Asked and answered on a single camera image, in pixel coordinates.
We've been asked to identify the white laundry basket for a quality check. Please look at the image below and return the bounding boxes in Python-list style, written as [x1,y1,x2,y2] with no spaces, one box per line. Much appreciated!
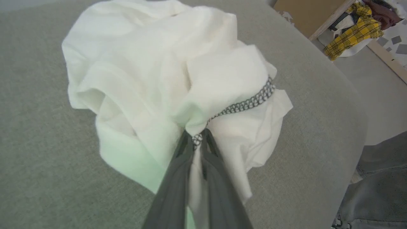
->
[329,11,376,58]

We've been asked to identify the grey denim jeans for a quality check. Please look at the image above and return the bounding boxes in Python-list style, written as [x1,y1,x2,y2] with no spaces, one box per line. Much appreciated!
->
[332,131,407,229]

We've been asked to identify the yellow plaid garment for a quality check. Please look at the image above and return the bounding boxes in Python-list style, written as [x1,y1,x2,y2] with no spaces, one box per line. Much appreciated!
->
[324,3,384,61]

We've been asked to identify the white long-sleeve garment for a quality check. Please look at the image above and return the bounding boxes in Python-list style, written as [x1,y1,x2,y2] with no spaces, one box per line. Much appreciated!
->
[61,0,293,229]

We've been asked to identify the dark red garment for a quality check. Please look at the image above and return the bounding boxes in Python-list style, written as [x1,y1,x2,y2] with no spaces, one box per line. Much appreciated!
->
[362,0,405,31]

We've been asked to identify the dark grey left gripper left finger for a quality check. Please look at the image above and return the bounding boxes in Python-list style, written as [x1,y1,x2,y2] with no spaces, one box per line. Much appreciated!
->
[141,130,195,229]

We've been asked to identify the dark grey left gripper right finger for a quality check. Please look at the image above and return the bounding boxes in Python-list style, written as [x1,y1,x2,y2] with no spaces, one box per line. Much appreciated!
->
[200,128,255,229]

